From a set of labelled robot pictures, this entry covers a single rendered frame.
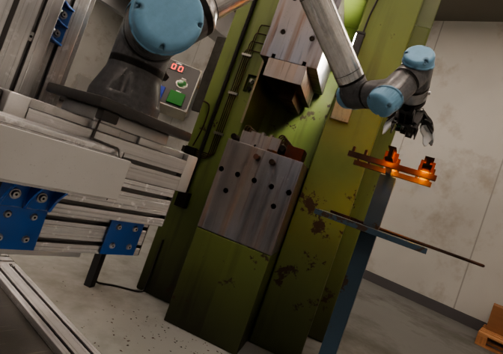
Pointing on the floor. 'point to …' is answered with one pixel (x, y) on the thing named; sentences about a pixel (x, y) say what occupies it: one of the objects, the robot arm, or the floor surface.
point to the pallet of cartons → (492, 331)
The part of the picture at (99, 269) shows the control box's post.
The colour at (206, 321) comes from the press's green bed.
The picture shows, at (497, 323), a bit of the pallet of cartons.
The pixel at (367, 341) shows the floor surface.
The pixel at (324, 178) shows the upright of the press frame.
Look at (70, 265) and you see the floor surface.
